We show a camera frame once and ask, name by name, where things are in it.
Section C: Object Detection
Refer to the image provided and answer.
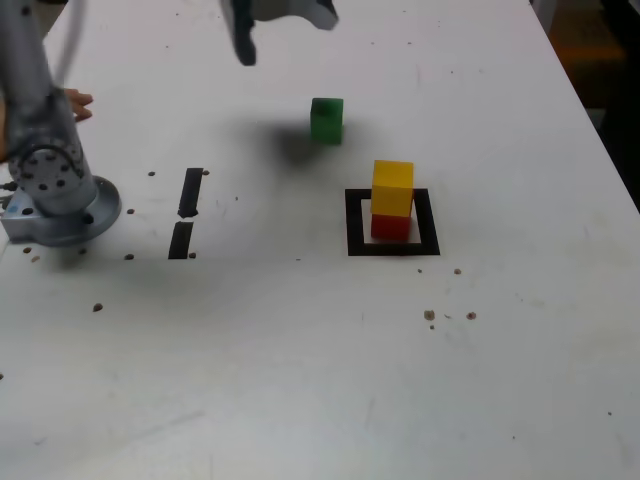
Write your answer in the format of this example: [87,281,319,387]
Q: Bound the red cube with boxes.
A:
[370,212,413,242]

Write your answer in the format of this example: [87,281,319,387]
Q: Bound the black tape square outline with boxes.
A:
[344,188,442,258]

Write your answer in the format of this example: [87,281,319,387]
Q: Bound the yellow cube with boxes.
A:
[370,159,416,218]

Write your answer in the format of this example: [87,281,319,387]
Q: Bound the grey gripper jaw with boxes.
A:
[222,0,258,67]
[252,0,340,32]

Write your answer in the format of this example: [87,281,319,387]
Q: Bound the person's hand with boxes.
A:
[62,88,95,122]

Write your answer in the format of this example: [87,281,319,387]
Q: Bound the black cable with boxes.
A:
[53,0,87,85]

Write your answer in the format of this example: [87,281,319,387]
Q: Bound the green cube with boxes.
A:
[309,97,345,146]

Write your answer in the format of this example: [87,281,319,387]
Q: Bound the black tape strip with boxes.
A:
[167,167,205,260]

